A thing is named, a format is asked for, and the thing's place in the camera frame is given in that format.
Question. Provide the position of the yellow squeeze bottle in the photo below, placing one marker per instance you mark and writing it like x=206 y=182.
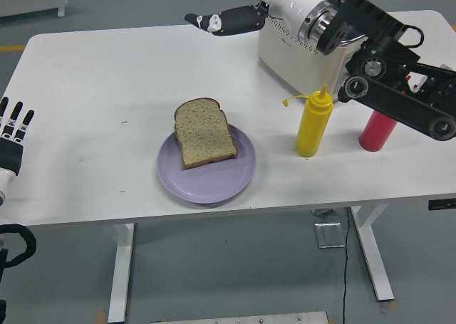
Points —
x=313 y=124

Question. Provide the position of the white table leg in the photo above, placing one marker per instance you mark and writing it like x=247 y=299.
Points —
x=121 y=267
x=374 y=260

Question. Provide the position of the black table control panel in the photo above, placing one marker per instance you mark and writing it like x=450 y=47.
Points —
x=441 y=204

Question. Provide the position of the small grey floor bracket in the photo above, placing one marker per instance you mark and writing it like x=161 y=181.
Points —
x=324 y=212

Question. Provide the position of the square metal floor plate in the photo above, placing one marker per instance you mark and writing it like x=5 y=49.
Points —
x=329 y=235

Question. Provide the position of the cream and chrome toaster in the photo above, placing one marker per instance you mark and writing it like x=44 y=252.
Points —
x=285 y=60

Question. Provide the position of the red squeeze bottle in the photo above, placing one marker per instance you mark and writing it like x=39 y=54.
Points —
x=375 y=135

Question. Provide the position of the long metal floor plate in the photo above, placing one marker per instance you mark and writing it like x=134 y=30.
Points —
x=238 y=317

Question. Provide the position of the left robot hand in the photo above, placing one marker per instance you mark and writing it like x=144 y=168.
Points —
x=11 y=155

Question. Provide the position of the brown bread slice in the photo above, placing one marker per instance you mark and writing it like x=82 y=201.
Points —
x=203 y=135

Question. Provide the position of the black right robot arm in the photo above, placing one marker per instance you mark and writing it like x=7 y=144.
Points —
x=392 y=99

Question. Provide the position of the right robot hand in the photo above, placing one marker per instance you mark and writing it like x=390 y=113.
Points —
x=285 y=0

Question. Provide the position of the purple round plate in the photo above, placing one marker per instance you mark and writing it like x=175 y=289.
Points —
x=213 y=185

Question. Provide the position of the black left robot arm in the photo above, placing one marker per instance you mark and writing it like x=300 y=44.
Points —
x=30 y=244

